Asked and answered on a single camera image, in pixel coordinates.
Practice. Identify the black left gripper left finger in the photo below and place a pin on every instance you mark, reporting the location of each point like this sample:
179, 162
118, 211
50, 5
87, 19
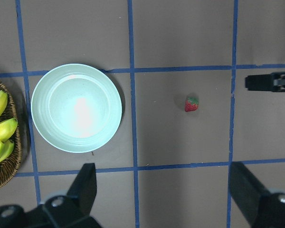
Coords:
71, 210

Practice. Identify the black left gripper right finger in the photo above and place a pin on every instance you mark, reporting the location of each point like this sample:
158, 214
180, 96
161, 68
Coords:
261, 207

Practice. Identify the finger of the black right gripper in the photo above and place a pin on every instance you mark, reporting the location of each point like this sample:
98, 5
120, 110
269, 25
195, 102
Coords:
273, 82

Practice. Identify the red strawberry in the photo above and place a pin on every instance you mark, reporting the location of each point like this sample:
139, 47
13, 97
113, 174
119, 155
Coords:
191, 104

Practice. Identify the light green plate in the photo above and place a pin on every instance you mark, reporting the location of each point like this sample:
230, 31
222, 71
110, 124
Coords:
76, 108

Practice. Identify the woven wicker basket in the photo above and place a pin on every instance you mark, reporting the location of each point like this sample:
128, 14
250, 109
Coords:
10, 166

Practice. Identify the yellow banana bunch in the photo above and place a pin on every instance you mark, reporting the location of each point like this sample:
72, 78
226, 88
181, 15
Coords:
8, 125

